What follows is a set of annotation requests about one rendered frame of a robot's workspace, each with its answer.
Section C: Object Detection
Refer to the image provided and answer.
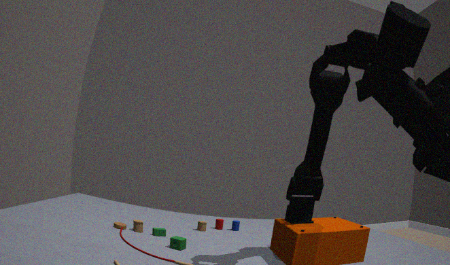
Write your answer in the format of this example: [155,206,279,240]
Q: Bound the blue cylinder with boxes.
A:
[232,221,240,231]

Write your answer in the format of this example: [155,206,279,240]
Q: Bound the green cube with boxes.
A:
[170,236,187,251]

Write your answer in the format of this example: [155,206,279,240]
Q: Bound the red cylinder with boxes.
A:
[215,219,224,230]

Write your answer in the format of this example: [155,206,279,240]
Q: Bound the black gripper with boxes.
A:
[388,77,450,182]

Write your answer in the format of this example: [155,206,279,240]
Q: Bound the round wooden button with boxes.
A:
[114,222,126,229]

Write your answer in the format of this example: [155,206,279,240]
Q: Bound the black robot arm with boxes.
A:
[285,1,431,224]

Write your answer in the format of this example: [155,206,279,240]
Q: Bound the small green block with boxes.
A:
[152,228,166,236]

